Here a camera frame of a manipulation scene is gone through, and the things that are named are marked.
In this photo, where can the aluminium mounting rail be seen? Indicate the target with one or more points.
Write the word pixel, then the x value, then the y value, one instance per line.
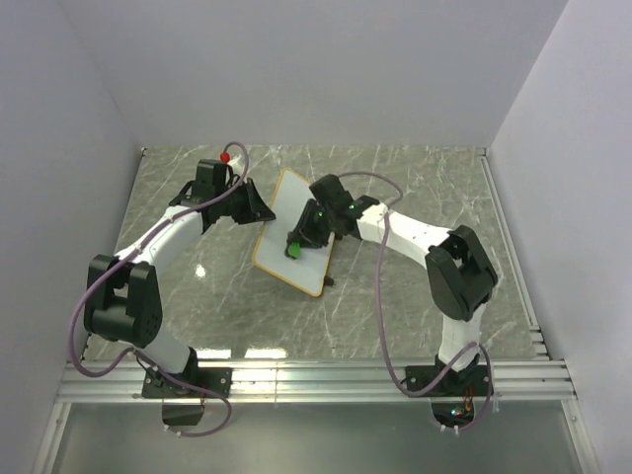
pixel 322 381

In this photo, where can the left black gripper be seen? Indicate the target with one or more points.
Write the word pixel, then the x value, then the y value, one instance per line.
pixel 257 210

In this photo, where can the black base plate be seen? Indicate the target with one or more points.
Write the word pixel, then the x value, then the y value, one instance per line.
pixel 424 382
pixel 162 385

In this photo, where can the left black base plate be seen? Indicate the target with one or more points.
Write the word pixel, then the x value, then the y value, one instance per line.
pixel 162 385

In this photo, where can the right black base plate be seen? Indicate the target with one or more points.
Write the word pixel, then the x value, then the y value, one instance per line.
pixel 424 382

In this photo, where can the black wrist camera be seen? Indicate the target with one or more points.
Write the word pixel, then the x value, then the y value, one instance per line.
pixel 211 176
pixel 330 194

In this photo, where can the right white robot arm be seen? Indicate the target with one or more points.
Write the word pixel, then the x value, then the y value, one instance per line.
pixel 461 276

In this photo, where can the right side aluminium rail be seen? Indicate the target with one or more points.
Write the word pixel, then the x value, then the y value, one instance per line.
pixel 535 332

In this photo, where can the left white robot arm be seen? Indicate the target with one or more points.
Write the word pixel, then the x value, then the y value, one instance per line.
pixel 123 301

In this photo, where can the green whiteboard eraser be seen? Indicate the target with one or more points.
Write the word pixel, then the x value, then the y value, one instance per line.
pixel 293 250

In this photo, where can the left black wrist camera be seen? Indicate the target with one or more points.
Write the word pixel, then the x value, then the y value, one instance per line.
pixel 211 176

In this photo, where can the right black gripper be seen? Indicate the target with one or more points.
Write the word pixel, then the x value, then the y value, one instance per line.
pixel 303 231

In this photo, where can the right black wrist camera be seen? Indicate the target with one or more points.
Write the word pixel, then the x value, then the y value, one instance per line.
pixel 330 194

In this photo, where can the white board with orange frame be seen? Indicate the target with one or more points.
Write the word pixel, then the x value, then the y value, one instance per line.
pixel 308 274

